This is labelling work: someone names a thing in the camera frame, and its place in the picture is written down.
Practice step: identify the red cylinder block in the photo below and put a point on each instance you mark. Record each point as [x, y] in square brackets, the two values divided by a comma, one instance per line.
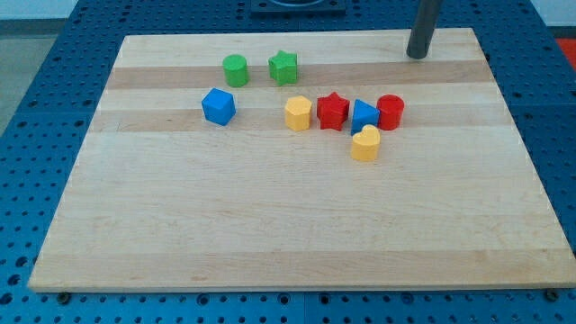
[391, 109]

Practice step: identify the yellow hexagon block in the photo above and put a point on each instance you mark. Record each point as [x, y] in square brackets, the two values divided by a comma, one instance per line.
[297, 113]

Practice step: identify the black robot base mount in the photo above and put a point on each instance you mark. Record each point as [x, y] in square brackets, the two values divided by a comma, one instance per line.
[259, 7]

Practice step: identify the blue cube block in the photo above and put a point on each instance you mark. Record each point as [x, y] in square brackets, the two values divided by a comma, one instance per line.
[218, 106]

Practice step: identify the red star block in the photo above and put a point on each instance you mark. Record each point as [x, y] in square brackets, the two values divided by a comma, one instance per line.
[332, 111]

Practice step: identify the wooden board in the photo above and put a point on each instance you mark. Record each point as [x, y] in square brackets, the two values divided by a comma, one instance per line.
[162, 200]

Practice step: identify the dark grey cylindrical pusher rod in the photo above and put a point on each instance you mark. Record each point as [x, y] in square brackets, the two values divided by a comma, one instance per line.
[423, 28]

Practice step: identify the blue triangle block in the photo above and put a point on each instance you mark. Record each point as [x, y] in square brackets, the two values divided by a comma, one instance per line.
[363, 114]

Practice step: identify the green star block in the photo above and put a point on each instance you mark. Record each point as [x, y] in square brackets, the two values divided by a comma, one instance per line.
[283, 68]

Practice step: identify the green cylinder block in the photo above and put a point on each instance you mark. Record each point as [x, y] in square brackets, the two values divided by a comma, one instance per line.
[235, 68]

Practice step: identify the yellow heart block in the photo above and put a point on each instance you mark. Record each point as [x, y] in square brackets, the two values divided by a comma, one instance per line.
[366, 144]

